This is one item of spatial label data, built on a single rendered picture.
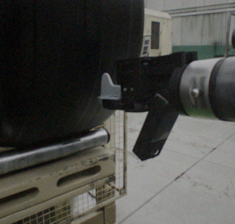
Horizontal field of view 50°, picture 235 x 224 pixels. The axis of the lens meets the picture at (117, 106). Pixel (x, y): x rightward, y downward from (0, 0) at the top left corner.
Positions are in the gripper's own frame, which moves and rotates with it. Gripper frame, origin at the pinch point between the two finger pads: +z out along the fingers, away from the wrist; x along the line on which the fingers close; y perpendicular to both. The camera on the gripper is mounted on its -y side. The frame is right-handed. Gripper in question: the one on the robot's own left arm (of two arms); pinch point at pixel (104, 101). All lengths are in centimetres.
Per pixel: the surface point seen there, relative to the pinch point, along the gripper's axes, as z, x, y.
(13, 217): 11.5, 16.4, -21.4
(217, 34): 531, -1018, 151
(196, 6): 616, -1002, 287
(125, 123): 62, -59, -21
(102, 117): 7.1, -4.3, -4.5
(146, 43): -2.0, -10.8, 11.0
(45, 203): 11.5, 9.6, -21.2
